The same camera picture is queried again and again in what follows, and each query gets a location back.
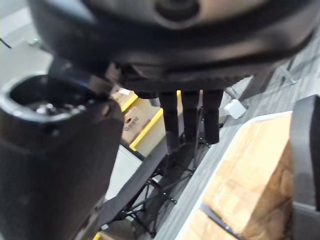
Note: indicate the black folding fabric stand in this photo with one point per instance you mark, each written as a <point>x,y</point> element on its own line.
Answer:
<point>150,167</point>

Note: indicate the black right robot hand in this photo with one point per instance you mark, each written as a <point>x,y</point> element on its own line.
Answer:
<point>175,45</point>

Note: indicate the printed cardboard box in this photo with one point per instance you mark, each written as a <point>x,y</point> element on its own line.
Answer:
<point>132,123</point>

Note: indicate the small white box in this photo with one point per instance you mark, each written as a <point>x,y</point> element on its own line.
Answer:
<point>235,108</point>

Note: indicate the black plastic housing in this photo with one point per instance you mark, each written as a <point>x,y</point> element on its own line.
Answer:
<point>306,140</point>

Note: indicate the grey plastic bin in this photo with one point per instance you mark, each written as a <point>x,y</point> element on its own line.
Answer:
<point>306,222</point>

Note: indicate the large brown cardboard box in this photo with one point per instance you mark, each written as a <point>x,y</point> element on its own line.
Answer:
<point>257,170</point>

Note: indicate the yellow metal shelf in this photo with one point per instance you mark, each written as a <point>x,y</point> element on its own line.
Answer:
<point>147,132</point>

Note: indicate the plain cardboard box with label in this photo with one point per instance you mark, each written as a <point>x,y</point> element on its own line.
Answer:
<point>123,97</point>

